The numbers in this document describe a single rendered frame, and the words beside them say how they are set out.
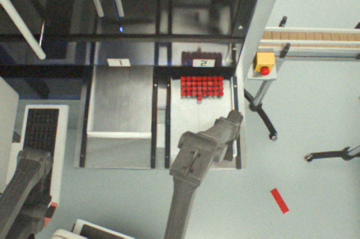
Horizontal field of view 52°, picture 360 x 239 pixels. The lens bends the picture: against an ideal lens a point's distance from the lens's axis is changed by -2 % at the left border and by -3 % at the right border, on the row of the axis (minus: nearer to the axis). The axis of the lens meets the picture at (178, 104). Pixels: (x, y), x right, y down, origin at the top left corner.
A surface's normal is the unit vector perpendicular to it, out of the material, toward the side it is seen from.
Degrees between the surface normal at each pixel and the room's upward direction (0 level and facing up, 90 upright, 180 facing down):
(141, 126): 0
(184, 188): 52
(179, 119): 0
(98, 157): 0
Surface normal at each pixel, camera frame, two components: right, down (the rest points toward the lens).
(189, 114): 0.00, -0.36
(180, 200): -0.38, 0.42
